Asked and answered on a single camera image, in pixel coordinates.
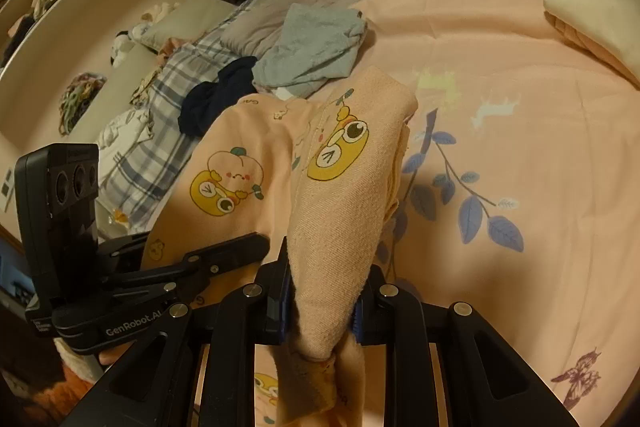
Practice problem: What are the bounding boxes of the orange cartoon print shirt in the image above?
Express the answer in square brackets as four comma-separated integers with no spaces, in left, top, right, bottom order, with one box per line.
[142,67,418,426]

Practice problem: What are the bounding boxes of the grey folded clothes pile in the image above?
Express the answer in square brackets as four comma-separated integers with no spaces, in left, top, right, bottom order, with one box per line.
[252,3,368,100]

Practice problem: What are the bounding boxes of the grey plaid pillow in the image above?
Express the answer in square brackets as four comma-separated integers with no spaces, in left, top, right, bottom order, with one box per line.
[100,0,266,231]

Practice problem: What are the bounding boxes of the white patterned garment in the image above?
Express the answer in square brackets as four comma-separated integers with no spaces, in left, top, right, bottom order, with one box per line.
[96,107,154,187]

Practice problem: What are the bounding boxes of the dark navy garment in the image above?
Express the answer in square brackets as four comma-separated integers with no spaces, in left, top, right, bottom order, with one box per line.
[178,56,257,139]

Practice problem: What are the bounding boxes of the pink printed bed sheet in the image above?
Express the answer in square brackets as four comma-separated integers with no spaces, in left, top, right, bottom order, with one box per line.
[350,0,639,426]

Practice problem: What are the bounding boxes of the small plush toys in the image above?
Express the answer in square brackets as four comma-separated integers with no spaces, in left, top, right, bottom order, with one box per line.
[110,2,179,68]

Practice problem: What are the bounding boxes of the beige pillow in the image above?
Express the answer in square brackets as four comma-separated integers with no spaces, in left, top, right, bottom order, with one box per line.
[139,0,235,52]

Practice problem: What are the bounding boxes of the folded white fleece garment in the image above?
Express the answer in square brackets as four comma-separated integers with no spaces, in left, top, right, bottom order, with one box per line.
[544,0,639,83]

